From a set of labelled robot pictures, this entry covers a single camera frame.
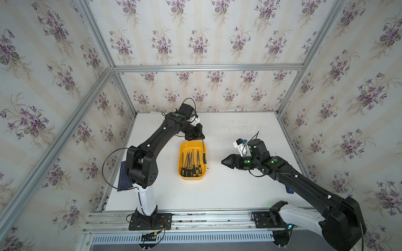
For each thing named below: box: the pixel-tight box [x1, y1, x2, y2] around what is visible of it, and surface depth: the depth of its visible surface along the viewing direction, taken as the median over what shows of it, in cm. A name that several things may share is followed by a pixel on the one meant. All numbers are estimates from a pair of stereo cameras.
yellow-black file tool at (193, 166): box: [192, 148, 197, 178], surface depth 90 cm
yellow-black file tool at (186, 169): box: [183, 152, 189, 177], surface depth 88 cm
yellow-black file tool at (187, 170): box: [185, 150, 192, 177], surface depth 88 cm
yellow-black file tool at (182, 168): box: [181, 152, 186, 177], surface depth 88 cm
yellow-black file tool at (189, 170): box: [187, 151, 193, 177], surface depth 89 cm
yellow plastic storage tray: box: [177, 140, 207, 181], surface depth 92 cm
